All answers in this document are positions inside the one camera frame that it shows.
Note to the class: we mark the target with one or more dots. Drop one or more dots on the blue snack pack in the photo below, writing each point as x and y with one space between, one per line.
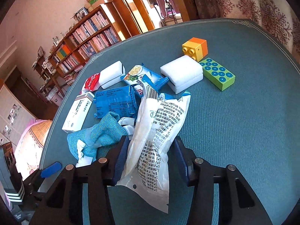
120 100

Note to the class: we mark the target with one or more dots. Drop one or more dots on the patterned beige curtain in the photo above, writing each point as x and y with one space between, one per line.
275 16

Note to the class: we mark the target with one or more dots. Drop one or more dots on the red white balloon packet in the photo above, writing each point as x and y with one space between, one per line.
91 84

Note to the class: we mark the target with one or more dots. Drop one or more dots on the white printed plastic bag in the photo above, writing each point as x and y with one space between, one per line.
159 120

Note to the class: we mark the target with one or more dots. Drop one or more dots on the wooden door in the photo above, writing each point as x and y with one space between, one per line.
140 16

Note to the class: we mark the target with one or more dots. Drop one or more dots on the blue knitted cloth pouch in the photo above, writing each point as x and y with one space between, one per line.
85 142

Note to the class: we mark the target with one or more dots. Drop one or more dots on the white sponge block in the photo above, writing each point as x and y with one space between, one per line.
111 75

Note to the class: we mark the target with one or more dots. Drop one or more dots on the green block blue dots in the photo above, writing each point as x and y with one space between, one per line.
220 76

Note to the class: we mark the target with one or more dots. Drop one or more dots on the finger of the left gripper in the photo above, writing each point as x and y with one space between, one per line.
50 170

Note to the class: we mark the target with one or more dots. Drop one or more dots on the white medicine box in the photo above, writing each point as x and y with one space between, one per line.
78 112

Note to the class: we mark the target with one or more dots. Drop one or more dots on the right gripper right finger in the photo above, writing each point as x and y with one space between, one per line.
238 203

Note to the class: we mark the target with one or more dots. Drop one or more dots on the white sponge with black stripe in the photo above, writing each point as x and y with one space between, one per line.
182 72

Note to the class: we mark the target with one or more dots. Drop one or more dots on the blue cracker packet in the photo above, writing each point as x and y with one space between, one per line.
140 77

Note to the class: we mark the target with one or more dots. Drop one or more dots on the wooden bookshelf with books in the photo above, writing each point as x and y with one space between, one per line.
95 32

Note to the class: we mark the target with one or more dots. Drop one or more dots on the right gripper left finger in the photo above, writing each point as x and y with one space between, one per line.
62 204

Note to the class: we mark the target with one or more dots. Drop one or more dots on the yellow orange toy brick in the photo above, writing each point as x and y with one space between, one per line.
195 48

